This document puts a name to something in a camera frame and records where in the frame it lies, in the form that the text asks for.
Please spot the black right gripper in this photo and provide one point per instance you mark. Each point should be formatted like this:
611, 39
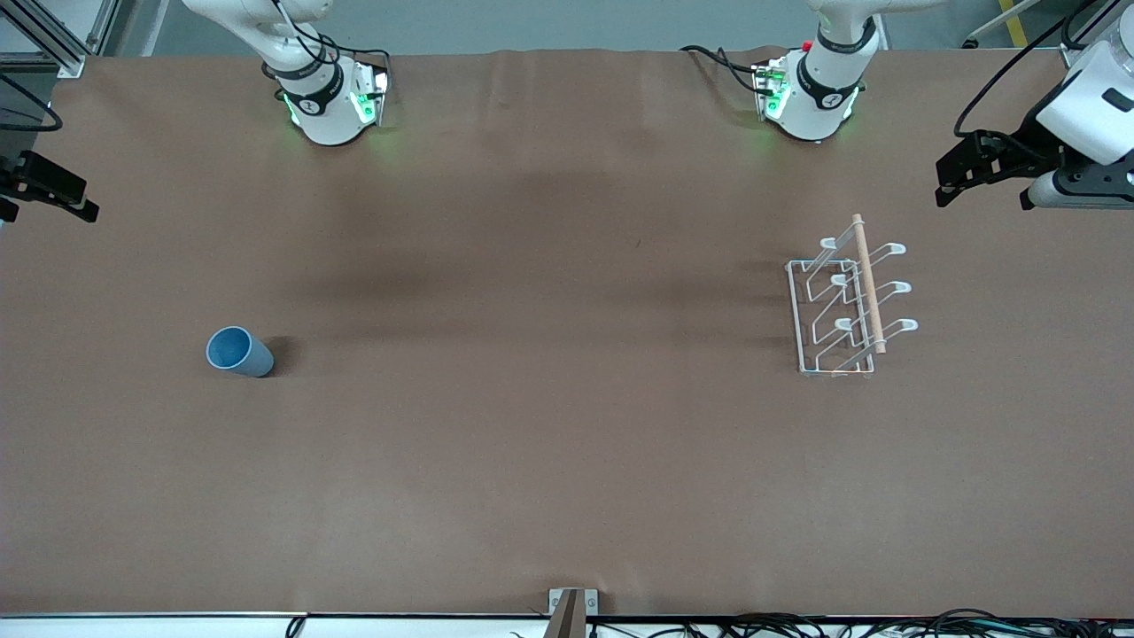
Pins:
24, 174

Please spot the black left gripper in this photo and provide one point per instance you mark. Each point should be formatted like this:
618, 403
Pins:
1025, 151

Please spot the blue plastic cup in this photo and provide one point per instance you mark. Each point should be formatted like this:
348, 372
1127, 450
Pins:
239, 352

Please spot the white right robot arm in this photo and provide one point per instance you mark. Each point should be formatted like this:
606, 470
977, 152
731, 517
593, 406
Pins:
323, 111

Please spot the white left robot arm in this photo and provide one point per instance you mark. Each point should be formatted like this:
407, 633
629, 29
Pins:
819, 97

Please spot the grey metal bar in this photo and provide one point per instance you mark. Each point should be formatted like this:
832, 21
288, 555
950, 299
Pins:
1001, 25

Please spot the brown table cover sheet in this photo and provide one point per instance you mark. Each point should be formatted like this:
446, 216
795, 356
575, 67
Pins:
549, 399

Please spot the metal table edge bracket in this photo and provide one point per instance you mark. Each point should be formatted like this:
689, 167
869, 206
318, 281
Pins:
572, 605

